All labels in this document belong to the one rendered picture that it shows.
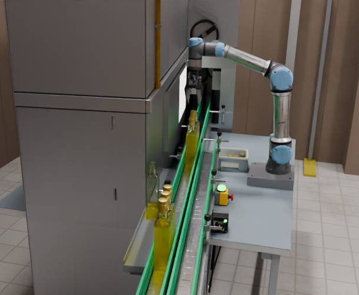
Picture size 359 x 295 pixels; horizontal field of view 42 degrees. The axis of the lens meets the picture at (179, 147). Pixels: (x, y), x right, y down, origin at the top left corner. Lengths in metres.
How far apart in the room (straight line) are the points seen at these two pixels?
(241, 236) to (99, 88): 0.95
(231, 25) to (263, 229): 1.73
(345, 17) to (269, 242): 3.23
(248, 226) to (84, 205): 0.80
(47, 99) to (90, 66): 0.25
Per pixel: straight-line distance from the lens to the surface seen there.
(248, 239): 2.27
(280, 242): 2.28
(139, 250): 1.91
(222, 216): 2.26
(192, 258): 1.87
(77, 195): 2.31
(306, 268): 3.51
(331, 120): 5.27
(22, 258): 3.59
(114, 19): 2.03
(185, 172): 2.60
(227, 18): 3.59
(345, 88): 5.19
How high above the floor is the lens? 1.91
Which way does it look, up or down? 20 degrees down
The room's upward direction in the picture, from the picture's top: 1 degrees clockwise
